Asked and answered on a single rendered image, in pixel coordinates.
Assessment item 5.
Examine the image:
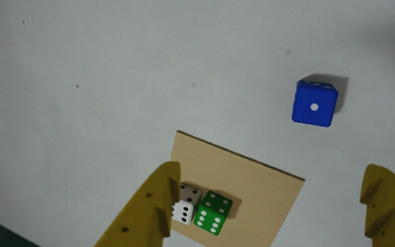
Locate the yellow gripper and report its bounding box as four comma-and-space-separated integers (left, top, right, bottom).
94, 161, 395, 247

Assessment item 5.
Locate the tan flat mat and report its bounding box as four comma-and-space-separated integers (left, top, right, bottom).
170, 131, 304, 247

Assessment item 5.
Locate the blue die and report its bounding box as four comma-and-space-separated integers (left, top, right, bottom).
292, 80, 338, 127

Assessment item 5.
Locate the green die with white pips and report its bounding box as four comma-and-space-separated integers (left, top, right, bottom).
193, 191, 232, 236

